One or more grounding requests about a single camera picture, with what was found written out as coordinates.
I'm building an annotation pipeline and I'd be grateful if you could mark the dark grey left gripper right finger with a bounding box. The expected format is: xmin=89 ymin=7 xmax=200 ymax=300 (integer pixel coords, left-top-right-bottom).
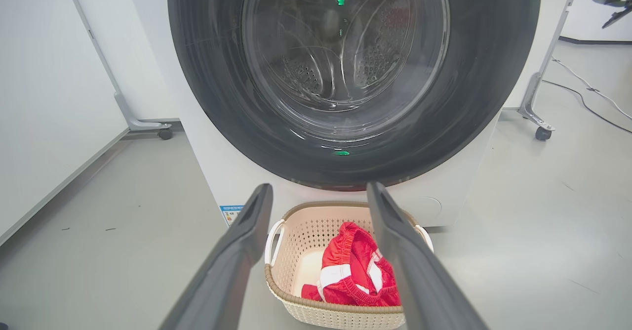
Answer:
xmin=367 ymin=182 xmax=490 ymax=330

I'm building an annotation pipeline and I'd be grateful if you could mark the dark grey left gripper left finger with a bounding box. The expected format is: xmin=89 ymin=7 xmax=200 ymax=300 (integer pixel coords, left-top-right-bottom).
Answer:
xmin=159 ymin=183 xmax=275 ymax=330

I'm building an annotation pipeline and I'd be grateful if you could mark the red and white garment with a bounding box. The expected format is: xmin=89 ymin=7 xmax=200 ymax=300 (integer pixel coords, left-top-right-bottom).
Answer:
xmin=301 ymin=221 xmax=401 ymax=307

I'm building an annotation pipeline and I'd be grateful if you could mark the round glass washer door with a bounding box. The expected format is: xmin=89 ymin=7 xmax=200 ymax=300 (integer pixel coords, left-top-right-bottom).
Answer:
xmin=167 ymin=0 xmax=543 ymax=191

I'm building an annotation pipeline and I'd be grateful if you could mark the cream perforated laundry basket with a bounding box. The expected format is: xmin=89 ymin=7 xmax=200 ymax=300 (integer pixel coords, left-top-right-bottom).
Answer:
xmin=264 ymin=201 xmax=435 ymax=330

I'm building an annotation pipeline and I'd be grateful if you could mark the white front-load washing machine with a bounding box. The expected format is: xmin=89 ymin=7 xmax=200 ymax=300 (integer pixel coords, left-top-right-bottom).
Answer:
xmin=123 ymin=0 xmax=576 ymax=229

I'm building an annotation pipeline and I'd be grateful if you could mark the blue energy label sticker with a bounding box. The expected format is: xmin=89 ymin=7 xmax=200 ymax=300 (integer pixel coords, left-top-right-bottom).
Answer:
xmin=220 ymin=205 xmax=245 ymax=227

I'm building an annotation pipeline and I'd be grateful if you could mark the white partition panel with caster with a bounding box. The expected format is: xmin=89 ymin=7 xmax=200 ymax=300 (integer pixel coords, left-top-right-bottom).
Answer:
xmin=0 ymin=0 xmax=173 ymax=247
xmin=504 ymin=0 xmax=581 ymax=141

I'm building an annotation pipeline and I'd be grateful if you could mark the white floor cable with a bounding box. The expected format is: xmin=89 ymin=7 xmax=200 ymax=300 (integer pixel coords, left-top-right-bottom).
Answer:
xmin=552 ymin=57 xmax=632 ymax=122

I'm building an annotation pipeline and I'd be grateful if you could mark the black floor cable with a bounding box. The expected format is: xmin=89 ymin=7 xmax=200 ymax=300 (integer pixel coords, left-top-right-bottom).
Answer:
xmin=542 ymin=80 xmax=632 ymax=134

